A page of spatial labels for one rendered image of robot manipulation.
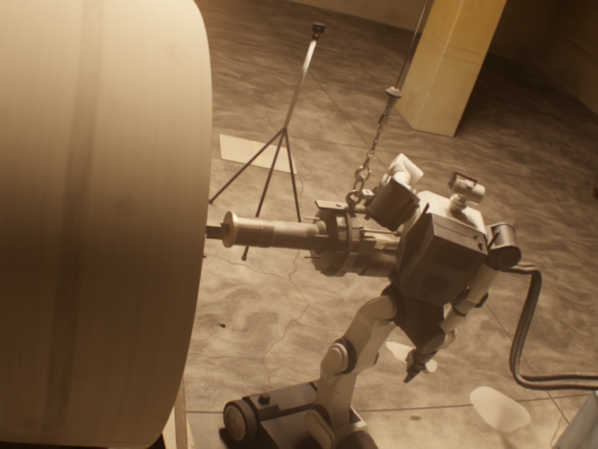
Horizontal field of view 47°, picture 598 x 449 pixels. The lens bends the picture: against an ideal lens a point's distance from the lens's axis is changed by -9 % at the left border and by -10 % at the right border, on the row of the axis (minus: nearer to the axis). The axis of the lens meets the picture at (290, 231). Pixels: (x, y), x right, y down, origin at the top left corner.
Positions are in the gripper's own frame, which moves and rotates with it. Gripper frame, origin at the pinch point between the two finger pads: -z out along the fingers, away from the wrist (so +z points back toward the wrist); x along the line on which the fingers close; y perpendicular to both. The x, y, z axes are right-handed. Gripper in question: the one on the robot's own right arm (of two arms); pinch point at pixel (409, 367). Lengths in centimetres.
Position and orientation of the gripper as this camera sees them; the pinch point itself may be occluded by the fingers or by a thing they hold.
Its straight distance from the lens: 307.8
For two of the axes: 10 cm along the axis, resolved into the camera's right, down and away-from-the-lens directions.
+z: 3.2, -6.3, -7.0
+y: -9.4, -3.3, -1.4
